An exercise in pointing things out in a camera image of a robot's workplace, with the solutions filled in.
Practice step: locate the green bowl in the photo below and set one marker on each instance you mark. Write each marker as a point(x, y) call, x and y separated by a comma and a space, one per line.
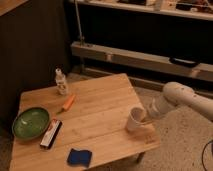
point(30, 123)

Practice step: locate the orange handled screwdriver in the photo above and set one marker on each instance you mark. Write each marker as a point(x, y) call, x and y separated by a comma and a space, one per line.
point(67, 104)

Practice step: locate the small white bottle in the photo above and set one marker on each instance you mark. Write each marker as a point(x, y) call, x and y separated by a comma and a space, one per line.
point(61, 82)

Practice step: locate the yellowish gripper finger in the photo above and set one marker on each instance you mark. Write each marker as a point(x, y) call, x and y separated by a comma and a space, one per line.
point(147, 122)

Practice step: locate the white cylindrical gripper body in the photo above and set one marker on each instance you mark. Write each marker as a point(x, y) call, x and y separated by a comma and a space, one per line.
point(159, 107)

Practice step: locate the red black white box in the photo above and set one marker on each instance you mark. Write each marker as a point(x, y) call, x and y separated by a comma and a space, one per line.
point(50, 134)

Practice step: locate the wooden table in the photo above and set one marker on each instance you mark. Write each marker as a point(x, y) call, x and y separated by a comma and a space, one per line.
point(95, 122)

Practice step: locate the blue sponge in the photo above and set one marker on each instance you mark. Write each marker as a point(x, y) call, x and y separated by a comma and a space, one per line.
point(79, 157)

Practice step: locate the metal pole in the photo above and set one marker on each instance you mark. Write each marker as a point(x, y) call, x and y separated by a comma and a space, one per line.
point(81, 37)

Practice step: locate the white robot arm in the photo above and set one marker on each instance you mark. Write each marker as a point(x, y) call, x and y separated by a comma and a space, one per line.
point(175, 95)

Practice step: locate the metal shelf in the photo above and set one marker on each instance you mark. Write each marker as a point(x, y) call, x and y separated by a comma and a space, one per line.
point(141, 8)

